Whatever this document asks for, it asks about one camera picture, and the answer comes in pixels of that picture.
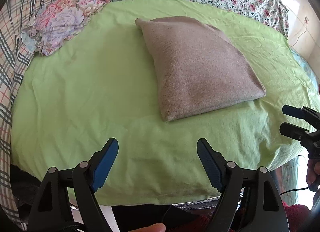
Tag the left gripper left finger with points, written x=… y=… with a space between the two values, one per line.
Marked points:
x=66 y=199

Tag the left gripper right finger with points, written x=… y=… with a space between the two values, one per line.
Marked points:
x=249 y=199

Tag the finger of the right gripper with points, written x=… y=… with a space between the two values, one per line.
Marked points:
x=294 y=132
x=309 y=115

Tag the beige fuzzy sweater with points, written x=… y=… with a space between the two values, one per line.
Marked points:
x=198 y=69

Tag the person's right hand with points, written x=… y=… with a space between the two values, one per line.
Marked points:
x=313 y=171

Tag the person's left hand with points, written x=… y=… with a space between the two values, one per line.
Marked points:
x=158 y=227

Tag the light green bed sheet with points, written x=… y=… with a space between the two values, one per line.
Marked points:
x=102 y=84

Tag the pink peony floral pillow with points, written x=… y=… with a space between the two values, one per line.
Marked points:
x=58 y=22

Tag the plaid checked blanket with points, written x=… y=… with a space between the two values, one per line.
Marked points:
x=15 y=59

